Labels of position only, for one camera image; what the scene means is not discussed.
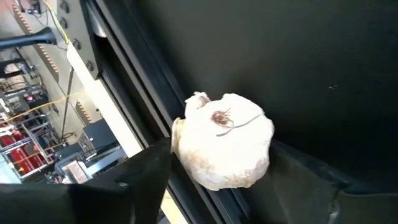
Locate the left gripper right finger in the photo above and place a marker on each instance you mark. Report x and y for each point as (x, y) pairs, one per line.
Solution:
(311, 199)

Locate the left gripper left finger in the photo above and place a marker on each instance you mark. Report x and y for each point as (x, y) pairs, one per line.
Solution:
(93, 205)

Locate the white toy garlic bulb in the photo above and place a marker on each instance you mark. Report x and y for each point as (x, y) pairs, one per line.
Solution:
(224, 149)

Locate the workbench with electronics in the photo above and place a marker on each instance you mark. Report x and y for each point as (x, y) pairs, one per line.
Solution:
(102, 160)

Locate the dark equipment box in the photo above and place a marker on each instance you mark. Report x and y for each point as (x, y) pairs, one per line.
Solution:
(98, 135)

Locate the shelf with red bins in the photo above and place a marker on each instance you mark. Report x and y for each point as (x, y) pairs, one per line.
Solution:
(18, 155)

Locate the grey corner bracket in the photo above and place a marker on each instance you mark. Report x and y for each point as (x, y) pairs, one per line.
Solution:
(79, 37)

